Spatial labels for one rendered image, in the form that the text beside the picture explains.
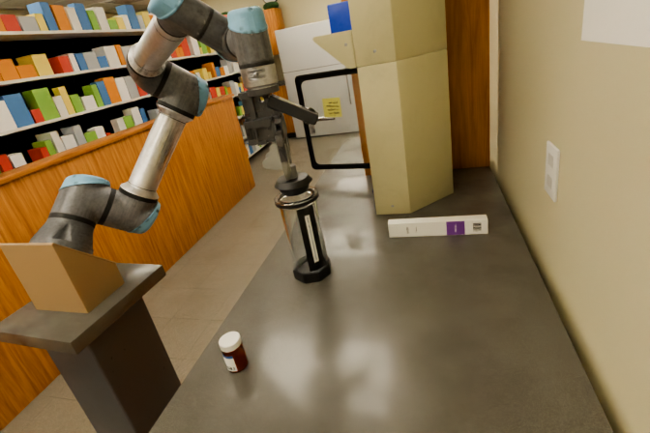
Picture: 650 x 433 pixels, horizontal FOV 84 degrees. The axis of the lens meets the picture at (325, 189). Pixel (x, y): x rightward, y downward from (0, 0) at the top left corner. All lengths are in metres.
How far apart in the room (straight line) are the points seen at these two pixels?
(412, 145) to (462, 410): 0.72
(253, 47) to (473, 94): 0.91
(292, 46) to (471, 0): 5.01
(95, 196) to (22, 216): 1.34
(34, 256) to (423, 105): 1.13
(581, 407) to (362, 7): 0.95
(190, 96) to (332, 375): 0.87
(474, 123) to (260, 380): 1.14
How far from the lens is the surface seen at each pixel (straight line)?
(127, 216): 1.25
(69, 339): 1.13
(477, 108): 1.48
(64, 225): 1.21
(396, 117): 1.10
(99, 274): 1.20
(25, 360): 2.67
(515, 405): 0.70
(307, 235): 0.88
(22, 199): 2.56
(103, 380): 1.31
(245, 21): 0.79
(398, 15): 1.08
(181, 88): 1.20
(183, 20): 0.86
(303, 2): 6.94
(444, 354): 0.75
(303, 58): 6.24
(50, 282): 1.22
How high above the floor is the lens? 1.49
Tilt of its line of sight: 22 degrees down
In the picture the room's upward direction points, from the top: 11 degrees counter-clockwise
